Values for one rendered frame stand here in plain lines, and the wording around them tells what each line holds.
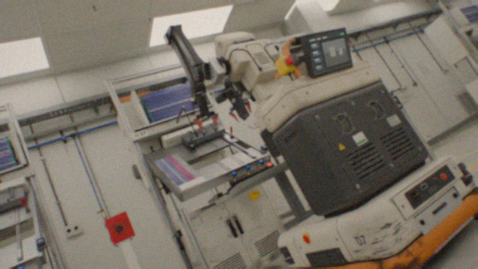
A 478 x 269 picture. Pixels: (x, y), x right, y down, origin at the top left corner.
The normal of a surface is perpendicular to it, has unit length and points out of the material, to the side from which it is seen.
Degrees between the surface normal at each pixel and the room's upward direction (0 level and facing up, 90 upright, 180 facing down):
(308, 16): 90
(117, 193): 90
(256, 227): 90
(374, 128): 90
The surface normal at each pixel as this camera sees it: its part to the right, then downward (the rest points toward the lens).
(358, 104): 0.37, -0.40
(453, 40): -0.83, 0.32
